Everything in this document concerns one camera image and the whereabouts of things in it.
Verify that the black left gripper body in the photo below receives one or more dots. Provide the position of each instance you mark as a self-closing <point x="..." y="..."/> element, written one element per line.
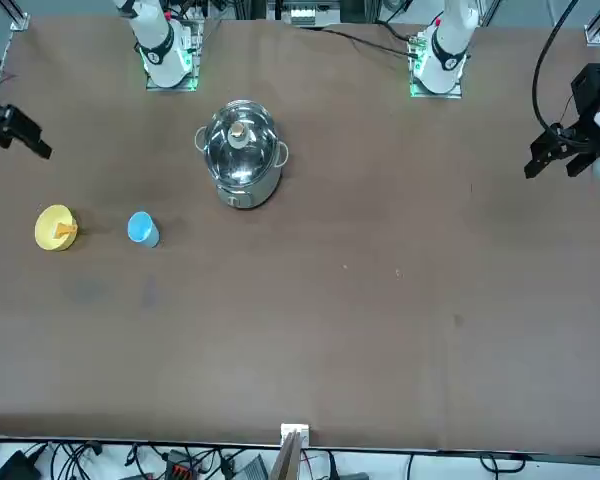
<point x="587" y="100"/>

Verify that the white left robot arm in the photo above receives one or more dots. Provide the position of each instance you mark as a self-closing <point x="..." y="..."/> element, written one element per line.
<point x="447" y="55"/>

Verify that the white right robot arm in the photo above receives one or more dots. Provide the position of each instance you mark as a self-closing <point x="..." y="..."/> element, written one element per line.
<point x="160" y="50"/>

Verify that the blue plastic cup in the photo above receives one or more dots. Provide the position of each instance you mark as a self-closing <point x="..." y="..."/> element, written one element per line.
<point x="140" y="227"/>

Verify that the yellow plastic bowl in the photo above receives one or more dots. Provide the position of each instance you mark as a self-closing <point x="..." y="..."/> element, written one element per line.
<point x="47" y="235"/>

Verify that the glass pot lid with knob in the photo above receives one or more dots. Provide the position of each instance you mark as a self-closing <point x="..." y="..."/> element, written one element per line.
<point x="240" y="165"/>

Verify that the stainless steel pot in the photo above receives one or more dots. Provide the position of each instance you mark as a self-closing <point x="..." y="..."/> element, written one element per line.
<point x="250" y="197"/>

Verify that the black power adapter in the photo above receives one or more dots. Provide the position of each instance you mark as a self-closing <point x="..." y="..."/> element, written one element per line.
<point x="15" y="467"/>

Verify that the black hub with orange ports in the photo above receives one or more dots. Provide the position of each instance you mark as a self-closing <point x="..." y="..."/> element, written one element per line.
<point x="180" y="470"/>

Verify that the dark grey power adapter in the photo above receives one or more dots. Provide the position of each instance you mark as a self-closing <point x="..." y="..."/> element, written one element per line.
<point x="254" y="470"/>

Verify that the white post bracket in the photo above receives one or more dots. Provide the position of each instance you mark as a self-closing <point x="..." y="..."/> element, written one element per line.
<point x="304" y="431"/>

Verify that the aluminium camera post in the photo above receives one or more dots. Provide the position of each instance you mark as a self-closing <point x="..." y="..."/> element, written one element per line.
<point x="287" y="460"/>

